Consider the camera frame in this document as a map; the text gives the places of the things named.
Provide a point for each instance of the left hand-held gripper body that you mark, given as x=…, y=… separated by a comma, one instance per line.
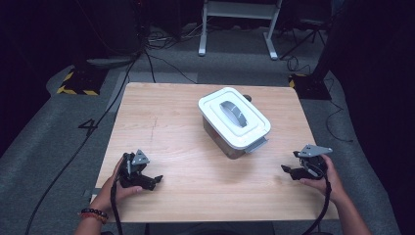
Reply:
x=130, y=176

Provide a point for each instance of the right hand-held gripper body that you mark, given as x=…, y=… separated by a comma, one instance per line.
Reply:
x=314, y=168

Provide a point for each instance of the transparent grey storage box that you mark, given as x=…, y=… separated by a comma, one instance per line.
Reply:
x=221, y=143

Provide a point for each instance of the white box lid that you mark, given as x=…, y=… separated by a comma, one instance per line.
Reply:
x=215, y=111

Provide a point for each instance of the person's right hand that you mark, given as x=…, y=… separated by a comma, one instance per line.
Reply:
x=331, y=186

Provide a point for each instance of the person's left hand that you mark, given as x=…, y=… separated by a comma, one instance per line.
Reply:
x=112, y=196

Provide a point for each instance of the grey tape piece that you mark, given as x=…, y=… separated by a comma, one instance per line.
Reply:
x=89, y=192

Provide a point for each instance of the black tripod stand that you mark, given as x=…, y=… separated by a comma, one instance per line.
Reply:
x=300, y=44

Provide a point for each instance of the grey round stand base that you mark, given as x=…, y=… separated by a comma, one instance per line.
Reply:
x=111, y=62

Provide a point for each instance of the black yellow striped base plate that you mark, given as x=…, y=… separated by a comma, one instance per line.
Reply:
x=310, y=89
x=81, y=81

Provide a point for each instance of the white metal desk frame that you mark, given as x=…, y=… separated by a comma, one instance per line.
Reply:
x=238, y=9

